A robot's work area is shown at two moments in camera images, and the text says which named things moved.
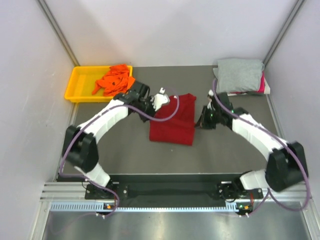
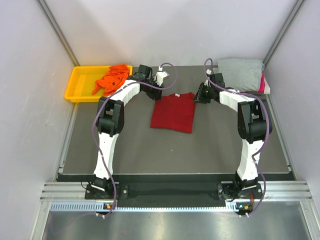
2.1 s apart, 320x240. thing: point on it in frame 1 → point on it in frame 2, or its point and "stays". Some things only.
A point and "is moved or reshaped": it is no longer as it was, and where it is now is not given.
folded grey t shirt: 238,75 stays
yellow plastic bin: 82,81 stays
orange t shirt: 116,81 stays
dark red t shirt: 180,129 is moved or reshaped
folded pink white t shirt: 264,88 stays
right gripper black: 207,125 → 198,97
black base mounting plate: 123,191 stays
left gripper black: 150,101 → 156,94
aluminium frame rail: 75,191 stays
